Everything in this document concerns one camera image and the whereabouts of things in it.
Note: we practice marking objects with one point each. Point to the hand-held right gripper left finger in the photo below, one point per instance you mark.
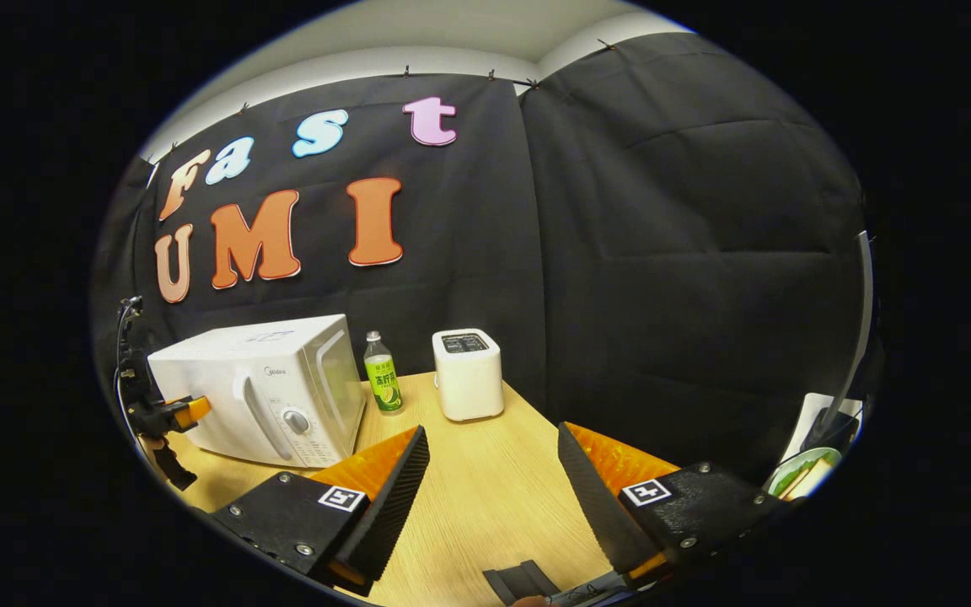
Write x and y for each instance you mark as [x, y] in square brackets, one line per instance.
[384, 510]

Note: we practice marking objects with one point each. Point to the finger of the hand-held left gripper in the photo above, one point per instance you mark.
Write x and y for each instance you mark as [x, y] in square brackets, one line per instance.
[190, 410]

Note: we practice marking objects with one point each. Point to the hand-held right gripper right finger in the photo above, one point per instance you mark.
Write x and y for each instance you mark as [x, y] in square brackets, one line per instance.
[599, 506]

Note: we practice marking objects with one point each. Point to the white microwave oven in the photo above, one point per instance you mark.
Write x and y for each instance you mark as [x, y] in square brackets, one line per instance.
[233, 362]

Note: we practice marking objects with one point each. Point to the bowl with green food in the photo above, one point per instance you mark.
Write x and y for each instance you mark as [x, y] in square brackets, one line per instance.
[802, 476]

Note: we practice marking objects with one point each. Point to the black flat pad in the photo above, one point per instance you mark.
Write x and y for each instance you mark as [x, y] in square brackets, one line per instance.
[519, 582]

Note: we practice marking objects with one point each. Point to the green label drink bottle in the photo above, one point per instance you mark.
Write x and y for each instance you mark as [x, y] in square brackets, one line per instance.
[383, 384]

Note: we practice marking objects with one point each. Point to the white toaster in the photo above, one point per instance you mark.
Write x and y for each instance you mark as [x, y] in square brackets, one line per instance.
[469, 379]

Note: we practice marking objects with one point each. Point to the white flat panel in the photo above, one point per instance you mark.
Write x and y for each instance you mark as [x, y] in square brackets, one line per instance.
[810, 413]

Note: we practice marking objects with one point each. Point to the grey curved pole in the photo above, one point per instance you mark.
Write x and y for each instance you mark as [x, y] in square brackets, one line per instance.
[866, 312]

